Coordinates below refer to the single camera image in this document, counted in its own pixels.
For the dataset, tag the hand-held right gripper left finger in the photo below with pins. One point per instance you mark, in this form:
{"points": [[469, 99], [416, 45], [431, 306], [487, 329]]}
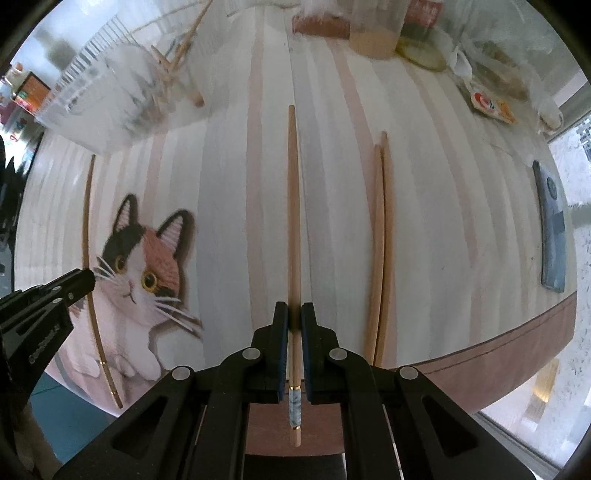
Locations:
{"points": [[282, 350]]}

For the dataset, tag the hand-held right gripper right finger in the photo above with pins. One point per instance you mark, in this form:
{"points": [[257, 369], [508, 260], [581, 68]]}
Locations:
{"points": [[308, 350]]}

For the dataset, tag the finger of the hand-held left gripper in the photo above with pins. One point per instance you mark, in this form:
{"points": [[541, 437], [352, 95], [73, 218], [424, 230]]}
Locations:
{"points": [[74, 284]]}

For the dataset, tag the clear plastic container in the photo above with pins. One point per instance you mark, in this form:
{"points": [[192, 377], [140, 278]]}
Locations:
{"points": [[115, 106]]}

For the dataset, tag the blue kitchen cabinet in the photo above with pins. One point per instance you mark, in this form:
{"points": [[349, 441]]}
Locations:
{"points": [[64, 406]]}

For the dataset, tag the cat print table mat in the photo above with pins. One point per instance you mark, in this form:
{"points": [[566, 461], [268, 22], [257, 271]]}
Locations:
{"points": [[231, 207]]}

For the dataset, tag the blue grey smartphone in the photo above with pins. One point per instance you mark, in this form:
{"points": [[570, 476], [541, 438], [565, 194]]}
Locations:
{"points": [[551, 230]]}

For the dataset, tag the small orange packet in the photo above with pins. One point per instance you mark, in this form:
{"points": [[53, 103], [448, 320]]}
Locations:
{"points": [[491, 107]]}

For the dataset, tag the brown lidded seasoning jar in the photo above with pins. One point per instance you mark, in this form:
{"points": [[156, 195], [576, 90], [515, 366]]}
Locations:
{"points": [[371, 39]]}

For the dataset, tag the brown flat packet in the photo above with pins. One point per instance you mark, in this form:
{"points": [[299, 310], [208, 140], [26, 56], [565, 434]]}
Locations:
{"points": [[321, 25]]}

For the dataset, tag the crumpled clear plastic bag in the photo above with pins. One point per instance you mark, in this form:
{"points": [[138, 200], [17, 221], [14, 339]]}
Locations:
{"points": [[503, 64]]}

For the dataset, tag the clear bag with white label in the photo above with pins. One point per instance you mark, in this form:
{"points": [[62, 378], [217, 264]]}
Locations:
{"points": [[422, 18]]}

